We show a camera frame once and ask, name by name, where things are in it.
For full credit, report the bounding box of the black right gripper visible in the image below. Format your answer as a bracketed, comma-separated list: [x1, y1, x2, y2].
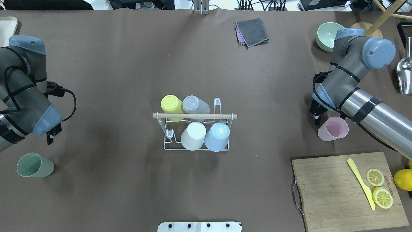
[310, 101, 326, 126]

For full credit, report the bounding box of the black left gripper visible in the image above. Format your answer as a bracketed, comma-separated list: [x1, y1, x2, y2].
[46, 123, 62, 145]

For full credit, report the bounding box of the pink plastic cup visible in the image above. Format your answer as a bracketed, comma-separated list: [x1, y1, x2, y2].
[317, 117, 349, 141]

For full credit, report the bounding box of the green plastic cup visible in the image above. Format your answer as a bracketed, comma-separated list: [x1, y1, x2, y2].
[16, 152, 54, 177]

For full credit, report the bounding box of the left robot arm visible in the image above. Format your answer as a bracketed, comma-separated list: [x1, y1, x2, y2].
[0, 35, 64, 151]

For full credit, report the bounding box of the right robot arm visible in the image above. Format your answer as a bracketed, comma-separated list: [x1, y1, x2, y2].
[310, 28, 412, 159]

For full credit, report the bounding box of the light blue plastic cup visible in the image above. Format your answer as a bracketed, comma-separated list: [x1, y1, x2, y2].
[204, 123, 230, 152]

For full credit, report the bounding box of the yellow plastic cup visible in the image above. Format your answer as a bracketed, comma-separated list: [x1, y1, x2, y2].
[161, 94, 186, 114]

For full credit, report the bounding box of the white plastic cup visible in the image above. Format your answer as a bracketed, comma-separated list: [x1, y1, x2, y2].
[181, 122, 206, 151]

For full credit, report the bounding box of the grey plastic cup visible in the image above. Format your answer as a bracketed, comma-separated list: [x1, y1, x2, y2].
[182, 95, 210, 114]

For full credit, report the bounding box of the yellow plastic knife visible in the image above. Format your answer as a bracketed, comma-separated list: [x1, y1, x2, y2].
[346, 158, 376, 210]

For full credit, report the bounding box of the mint green bowl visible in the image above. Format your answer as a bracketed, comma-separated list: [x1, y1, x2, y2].
[315, 22, 344, 52]

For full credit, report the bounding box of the lemon slice upper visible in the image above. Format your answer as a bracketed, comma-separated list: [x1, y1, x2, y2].
[366, 169, 385, 187]

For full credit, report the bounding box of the wooden cutting board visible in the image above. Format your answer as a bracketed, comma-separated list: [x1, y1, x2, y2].
[292, 152, 409, 232]

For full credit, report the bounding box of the metal scoop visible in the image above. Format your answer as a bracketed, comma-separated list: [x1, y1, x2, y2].
[397, 37, 412, 94]

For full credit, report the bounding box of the wooden mug tree stand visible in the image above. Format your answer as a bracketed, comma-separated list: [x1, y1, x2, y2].
[350, 0, 412, 38]

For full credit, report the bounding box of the whole yellow lemon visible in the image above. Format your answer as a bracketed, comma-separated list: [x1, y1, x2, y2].
[393, 169, 412, 191]

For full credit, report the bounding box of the folded grey cloth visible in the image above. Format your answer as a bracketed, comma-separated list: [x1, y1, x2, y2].
[235, 18, 269, 48]

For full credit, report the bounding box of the cream plastic serving tray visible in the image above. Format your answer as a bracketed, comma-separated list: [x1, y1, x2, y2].
[0, 16, 19, 47]

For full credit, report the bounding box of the white wire cup holder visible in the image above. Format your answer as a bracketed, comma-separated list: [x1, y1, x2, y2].
[153, 94, 238, 152]

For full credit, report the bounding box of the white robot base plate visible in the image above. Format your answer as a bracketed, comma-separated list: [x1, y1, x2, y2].
[157, 221, 243, 232]

